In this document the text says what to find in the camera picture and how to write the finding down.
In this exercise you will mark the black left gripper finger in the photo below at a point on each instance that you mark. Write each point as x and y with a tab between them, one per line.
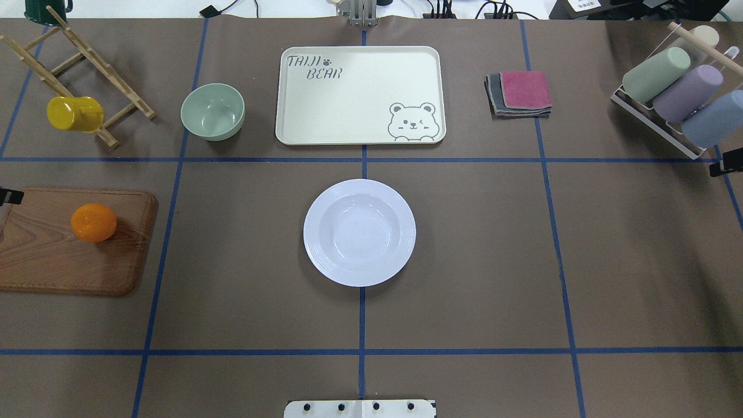
10	196

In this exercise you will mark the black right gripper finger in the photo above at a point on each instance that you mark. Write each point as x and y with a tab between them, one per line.
721	168

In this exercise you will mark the orange fruit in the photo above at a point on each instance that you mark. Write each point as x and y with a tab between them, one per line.
94	223

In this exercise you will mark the cream bear tray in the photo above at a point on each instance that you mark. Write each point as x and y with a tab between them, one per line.
360	95

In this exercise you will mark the blue cup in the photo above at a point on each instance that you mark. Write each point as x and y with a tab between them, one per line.
716	121

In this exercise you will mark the brown wooden cutting board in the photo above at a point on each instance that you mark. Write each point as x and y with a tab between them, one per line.
40	252

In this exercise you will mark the purple cup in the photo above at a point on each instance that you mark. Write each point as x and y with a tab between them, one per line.
679	101

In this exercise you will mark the yellow mug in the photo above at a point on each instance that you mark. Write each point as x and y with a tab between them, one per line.
75	114

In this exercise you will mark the green cup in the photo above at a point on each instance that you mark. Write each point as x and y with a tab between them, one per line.
651	77

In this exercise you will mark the beige cup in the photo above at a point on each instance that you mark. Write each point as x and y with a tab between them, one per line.
706	34

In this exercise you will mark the wooden drying rack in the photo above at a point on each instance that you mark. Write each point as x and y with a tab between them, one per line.
81	75

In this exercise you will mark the dark green mug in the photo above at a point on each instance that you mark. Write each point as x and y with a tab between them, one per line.
48	13

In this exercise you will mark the pink folded cloth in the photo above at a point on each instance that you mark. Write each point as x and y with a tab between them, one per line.
525	90

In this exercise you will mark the green bowl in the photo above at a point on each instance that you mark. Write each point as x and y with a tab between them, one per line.
213	112

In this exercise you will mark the grey folded cloth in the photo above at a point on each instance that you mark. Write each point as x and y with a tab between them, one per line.
493	88

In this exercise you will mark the white round plate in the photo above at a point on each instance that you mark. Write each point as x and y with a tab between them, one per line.
359	232

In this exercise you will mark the white wire cup rack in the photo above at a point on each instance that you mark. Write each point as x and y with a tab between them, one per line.
671	131

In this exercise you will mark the metal camera mount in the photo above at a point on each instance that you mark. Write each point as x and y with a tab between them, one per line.
359	13

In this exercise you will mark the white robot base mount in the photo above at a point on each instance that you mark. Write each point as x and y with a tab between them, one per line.
361	408

